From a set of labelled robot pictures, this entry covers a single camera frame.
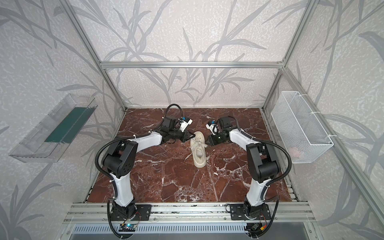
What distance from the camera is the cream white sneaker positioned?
34.5 inches

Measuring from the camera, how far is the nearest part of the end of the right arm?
0.72 m

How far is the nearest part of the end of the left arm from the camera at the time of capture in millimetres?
761

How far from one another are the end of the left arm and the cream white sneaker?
0.29ft

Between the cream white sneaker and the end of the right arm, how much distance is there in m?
0.09
